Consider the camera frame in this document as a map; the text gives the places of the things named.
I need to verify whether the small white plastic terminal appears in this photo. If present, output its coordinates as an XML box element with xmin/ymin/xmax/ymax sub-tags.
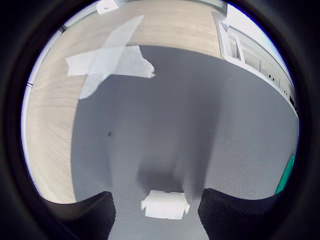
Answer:
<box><xmin>140</xmin><ymin>189</ymin><xmax>191</xmax><ymax>220</ymax></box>

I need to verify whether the round green lid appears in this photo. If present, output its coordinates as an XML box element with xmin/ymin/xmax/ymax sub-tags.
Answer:
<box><xmin>274</xmin><ymin>155</ymin><xmax>296</xmax><ymax>195</ymax></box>

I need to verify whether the dark grey mat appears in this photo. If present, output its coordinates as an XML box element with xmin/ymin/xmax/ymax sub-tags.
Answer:
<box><xmin>70</xmin><ymin>44</ymin><xmax>300</xmax><ymax>240</ymax></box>

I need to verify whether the white masking tape patch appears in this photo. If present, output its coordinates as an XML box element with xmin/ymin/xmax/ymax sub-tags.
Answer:
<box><xmin>65</xmin><ymin>14</ymin><xmax>156</xmax><ymax>101</ymax></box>

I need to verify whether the small white bracket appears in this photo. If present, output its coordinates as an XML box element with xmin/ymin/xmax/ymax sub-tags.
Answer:
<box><xmin>96</xmin><ymin>0</ymin><xmax>120</xmax><ymax>15</ymax></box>

